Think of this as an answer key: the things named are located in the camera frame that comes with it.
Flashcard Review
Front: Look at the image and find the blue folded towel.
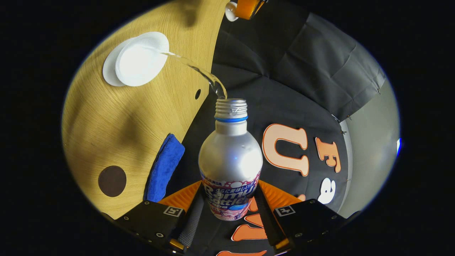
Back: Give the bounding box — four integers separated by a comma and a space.
144, 133, 186, 202

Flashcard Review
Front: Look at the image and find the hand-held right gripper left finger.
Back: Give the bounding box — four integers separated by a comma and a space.
114, 180, 205, 254

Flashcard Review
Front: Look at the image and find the silver water bottle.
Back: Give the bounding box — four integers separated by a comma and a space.
198, 98, 263, 221

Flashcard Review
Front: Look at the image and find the white teacup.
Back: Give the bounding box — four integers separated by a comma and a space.
115, 32, 170, 87

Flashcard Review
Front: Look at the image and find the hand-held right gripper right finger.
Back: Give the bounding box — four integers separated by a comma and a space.
254, 180, 347, 251

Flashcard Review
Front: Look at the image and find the clear water stream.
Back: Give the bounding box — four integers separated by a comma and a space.
142, 46, 228, 100

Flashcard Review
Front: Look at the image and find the white saucer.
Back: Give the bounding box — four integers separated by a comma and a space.
103, 37, 137, 87

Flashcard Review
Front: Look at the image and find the dark brown round coaster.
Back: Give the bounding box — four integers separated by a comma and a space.
98, 165, 127, 197

